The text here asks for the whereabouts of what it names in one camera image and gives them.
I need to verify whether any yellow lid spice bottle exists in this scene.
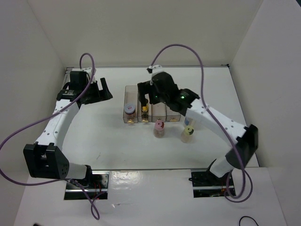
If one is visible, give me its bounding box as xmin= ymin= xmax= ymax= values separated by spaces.
xmin=181 ymin=125 xmax=194 ymax=143

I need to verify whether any red label spice jar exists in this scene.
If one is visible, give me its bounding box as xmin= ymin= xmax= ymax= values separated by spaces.
xmin=124 ymin=103 xmax=136 ymax=118

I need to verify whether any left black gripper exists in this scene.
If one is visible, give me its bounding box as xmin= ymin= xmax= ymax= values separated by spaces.
xmin=82 ymin=78 xmax=112 ymax=105

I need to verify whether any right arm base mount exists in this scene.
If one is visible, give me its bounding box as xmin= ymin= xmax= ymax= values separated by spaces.
xmin=188 ymin=169 xmax=229 ymax=198

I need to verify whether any pink lid spice bottle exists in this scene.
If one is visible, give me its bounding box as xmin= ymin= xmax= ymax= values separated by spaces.
xmin=153 ymin=120 xmax=165 ymax=138

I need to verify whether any black cap gold bottle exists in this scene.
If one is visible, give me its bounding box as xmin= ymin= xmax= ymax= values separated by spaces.
xmin=141 ymin=99 xmax=149 ymax=122

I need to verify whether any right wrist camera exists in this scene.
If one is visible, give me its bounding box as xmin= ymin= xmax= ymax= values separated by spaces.
xmin=146 ymin=65 xmax=164 ymax=76

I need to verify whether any silver lid blue label jar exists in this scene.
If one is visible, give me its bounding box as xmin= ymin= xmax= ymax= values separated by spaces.
xmin=184 ymin=117 xmax=196 ymax=127

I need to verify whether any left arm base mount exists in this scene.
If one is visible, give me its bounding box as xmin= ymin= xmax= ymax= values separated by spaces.
xmin=63 ymin=170 xmax=110 ymax=201

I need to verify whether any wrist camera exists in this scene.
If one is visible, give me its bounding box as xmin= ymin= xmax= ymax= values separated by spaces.
xmin=146 ymin=65 xmax=164 ymax=76
xmin=81 ymin=67 xmax=94 ymax=80

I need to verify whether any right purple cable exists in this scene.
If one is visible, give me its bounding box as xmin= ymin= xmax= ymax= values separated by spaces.
xmin=150 ymin=44 xmax=252 ymax=203

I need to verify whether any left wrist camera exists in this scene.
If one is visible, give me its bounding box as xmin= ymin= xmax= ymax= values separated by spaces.
xmin=81 ymin=67 xmax=94 ymax=80

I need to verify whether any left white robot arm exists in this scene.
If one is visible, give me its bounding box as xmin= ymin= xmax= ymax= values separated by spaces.
xmin=23 ymin=67 xmax=112 ymax=188

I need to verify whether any black cable loop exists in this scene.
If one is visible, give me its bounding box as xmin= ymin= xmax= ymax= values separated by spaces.
xmin=239 ymin=216 xmax=259 ymax=226

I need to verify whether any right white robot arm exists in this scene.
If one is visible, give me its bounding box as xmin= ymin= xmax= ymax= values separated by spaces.
xmin=137 ymin=72 xmax=258 ymax=185

